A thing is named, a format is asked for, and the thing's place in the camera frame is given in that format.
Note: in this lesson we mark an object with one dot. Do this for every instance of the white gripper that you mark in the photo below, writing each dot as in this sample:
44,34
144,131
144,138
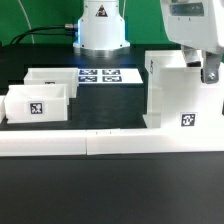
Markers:
197,24

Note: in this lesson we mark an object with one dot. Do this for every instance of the white drawer cabinet box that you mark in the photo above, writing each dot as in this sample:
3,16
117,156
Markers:
177,98

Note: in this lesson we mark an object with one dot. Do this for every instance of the white front drawer with tag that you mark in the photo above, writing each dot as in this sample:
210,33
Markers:
36,103

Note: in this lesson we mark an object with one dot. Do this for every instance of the white drawer with tag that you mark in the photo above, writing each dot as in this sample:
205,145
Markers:
68,76
36,103

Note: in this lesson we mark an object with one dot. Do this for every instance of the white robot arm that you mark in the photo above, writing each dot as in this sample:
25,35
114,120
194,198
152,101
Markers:
101,30

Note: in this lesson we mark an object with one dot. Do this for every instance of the white rear drawer with tag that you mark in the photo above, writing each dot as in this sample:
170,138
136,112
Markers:
68,76

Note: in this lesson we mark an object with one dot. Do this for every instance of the white front fence right piece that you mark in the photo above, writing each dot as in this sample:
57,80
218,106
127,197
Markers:
161,140

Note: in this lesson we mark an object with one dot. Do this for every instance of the white fence piece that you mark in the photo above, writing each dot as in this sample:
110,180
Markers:
161,140
2,107
42,143

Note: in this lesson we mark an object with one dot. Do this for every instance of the white sheet of tags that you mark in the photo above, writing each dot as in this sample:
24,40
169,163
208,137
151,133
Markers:
109,76

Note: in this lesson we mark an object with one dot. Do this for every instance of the white front fence left piece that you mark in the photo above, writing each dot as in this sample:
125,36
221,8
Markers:
42,143

